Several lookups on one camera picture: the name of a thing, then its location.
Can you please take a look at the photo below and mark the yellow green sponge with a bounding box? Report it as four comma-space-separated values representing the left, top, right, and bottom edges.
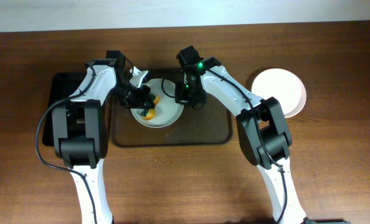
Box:
140, 94, 160, 120

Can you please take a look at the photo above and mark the grey-white plate with sauce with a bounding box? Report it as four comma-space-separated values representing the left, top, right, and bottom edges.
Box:
131, 78, 184, 128

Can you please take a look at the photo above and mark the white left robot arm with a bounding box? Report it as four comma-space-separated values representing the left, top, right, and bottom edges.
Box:
51, 50, 155, 224

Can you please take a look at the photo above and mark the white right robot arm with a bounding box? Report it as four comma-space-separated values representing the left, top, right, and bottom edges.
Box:
174, 45, 308, 224

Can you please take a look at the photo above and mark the brown plastic tray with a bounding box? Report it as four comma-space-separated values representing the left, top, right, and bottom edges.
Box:
110, 67, 234, 148

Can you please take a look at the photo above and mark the black plastic tray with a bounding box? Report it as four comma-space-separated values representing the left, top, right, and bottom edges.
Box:
42, 72, 111, 147

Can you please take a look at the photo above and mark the white plate at side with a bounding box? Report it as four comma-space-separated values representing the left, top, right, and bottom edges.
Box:
251, 68, 307, 118

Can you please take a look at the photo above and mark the black object bottom edge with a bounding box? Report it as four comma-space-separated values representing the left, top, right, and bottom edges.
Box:
301, 218, 351, 224

